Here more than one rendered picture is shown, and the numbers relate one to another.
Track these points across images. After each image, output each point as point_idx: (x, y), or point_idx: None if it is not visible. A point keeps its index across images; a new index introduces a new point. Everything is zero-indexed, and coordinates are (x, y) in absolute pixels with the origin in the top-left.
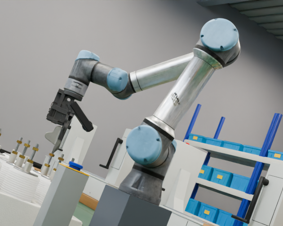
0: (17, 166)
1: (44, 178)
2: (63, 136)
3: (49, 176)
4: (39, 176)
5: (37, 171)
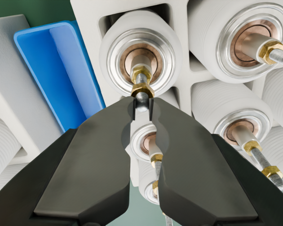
0: (267, 134)
1: (271, 69)
2: (242, 159)
3: (117, 43)
4: (250, 80)
5: (119, 84)
